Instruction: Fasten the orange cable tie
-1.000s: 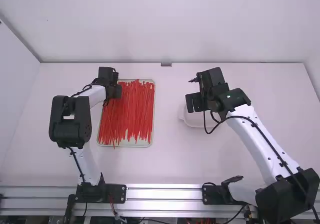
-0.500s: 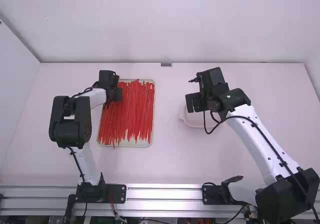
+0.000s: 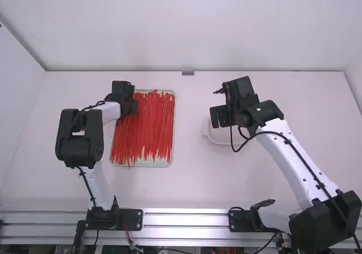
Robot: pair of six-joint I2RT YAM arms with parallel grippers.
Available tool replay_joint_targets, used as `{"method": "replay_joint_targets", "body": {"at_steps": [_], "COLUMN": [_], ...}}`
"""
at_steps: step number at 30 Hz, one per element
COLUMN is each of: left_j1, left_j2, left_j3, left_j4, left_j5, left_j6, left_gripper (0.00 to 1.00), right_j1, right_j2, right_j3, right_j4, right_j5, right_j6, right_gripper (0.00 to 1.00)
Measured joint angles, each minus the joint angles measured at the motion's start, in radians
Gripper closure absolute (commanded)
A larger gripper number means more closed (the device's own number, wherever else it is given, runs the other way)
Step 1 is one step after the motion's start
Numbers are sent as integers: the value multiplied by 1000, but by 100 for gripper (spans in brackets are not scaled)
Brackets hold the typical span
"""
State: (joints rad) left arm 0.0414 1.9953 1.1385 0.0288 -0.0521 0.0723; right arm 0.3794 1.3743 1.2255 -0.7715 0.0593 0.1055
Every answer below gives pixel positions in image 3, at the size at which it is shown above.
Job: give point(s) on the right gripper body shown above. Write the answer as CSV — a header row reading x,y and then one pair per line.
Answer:
x,y
240,91

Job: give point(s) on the silver rails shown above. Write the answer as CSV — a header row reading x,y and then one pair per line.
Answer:
x,y
183,223

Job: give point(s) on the pale tray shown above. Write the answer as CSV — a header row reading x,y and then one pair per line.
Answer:
x,y
169,163

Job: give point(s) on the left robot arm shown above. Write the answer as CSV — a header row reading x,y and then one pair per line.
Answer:
x,y
96,186

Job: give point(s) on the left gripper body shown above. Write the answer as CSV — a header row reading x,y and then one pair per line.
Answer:
x,y
122,91

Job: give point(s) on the white dish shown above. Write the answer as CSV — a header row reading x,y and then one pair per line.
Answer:
x,y
217,137

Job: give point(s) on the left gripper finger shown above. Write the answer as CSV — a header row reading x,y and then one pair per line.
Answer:
x,y
130,107

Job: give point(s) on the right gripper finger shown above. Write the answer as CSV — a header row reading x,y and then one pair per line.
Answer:
x,y
222,116

